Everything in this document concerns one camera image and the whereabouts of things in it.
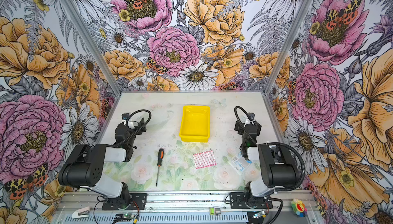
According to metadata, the orange black handled screwdriver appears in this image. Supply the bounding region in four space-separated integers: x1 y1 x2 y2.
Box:
155 148 164 187

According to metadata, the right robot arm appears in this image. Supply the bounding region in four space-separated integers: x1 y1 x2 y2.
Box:
231 106 306 209

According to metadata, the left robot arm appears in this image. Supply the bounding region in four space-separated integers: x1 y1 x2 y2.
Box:
58 109 151 209

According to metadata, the yellow plastic bin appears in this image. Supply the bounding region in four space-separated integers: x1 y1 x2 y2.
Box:
179 105 210 143

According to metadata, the white blue plastic packet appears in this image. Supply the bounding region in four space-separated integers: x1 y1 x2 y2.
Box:
229 152 252 175

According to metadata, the pink patterned sticker sheet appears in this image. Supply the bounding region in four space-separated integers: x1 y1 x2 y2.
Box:
193 150 217 169

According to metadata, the green circuit board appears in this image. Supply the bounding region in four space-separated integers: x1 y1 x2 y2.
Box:
113 213 138 223

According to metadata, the small green display module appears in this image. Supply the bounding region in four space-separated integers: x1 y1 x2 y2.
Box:
209 207 221 216

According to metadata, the white pink stapler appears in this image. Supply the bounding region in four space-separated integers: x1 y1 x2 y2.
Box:
72 206 91 219

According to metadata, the colourful flower toy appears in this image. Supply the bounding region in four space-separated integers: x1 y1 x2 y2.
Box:
291 198 307 217

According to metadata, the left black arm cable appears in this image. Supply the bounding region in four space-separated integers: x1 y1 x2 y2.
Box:
115 109 152 148

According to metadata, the right black corrugated cable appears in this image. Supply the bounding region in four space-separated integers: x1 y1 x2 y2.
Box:
266 142 307 192

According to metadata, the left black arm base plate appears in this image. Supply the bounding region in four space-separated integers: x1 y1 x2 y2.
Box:
102 193 148 211

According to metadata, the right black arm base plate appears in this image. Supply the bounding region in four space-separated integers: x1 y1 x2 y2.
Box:
229 192 273 209

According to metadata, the aluminium front rail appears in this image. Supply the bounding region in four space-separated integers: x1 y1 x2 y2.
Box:
52 190 324 224

